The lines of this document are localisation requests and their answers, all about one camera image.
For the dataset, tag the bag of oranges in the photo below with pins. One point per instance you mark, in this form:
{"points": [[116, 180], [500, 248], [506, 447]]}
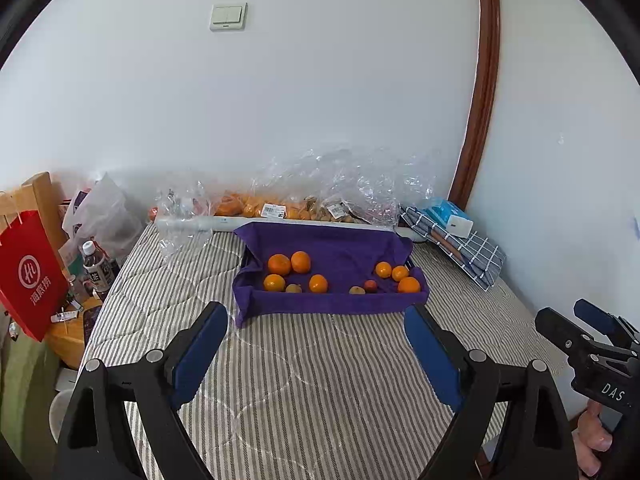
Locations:
{"points": [[250, 205]]}

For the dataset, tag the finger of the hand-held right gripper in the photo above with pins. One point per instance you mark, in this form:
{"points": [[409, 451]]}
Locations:
{"points": [[562, 332], [595, 312]]}

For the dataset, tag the bag of brown nuts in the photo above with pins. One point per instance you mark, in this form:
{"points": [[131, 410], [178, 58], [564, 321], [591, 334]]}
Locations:
{"points": [[335, 210]]}

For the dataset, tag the blue checked cloth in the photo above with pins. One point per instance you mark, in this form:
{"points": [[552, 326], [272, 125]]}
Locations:
{"points": [[475, 257]]}

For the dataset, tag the small orange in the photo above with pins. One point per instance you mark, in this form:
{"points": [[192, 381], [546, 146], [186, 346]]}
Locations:
{"points": [[383, 269]]}

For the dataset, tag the red paper bag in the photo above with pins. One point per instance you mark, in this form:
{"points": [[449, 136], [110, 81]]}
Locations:
{"points": [[30, 275]]}

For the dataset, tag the small red fruit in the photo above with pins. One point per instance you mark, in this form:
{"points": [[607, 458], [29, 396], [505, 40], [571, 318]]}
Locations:
{"points": [[370, 286]]}

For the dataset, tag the wall light switch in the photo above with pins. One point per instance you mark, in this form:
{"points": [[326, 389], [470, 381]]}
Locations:
{"points": [[228, 16]]}

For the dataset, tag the white plastic bag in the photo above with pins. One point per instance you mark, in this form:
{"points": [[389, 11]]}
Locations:
{"points": [[105, 220]]}

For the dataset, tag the long white tube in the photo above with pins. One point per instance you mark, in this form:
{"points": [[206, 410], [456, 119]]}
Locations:
{"points": [[190, 222]]}

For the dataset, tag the person's right hand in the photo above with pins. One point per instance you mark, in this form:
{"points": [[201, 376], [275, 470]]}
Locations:
{"points": [[592, 440]]}

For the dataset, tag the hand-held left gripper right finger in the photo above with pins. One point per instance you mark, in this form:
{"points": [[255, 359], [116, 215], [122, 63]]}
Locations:
{"points": [[432, 355]]}

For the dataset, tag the small white box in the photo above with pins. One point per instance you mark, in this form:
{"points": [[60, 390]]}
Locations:
{"points": [[460, 226]]}

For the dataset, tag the large clear plastic bag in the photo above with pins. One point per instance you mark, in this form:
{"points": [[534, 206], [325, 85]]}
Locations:
{"points": [[360, 175]]}

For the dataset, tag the yellow-green round fruit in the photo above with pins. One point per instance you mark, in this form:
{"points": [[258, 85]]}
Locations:
{"points": [[293, 288], [356, 290]]}

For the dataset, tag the dark drink bottle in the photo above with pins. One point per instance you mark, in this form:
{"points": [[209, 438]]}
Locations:
{"points": [[97, 270]]}

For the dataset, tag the large orange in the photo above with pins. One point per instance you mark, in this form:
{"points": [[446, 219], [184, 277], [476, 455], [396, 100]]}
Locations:
{"points": [[279, 264]]}

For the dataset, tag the wooden door frame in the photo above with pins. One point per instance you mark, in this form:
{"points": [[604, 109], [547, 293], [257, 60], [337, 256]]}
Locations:
{"points": [[482, 85]]}

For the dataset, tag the purple towel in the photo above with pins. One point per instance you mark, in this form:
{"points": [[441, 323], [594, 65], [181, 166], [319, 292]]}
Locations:
{"points": [[340, 255]]}

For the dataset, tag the blue tissue pack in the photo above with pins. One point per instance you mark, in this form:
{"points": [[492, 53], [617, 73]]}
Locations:
{"points": [[440, 210]]}

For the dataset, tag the wooden board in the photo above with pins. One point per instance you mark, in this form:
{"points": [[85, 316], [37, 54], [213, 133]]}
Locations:
{"points": [[40, 195]]}

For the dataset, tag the wooden side table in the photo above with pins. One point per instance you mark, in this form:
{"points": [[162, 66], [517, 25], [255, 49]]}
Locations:
{"points": [[70, 345]]}

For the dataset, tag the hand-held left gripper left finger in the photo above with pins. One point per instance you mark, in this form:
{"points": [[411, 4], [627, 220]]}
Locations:
{"points": [[197, 355]]}

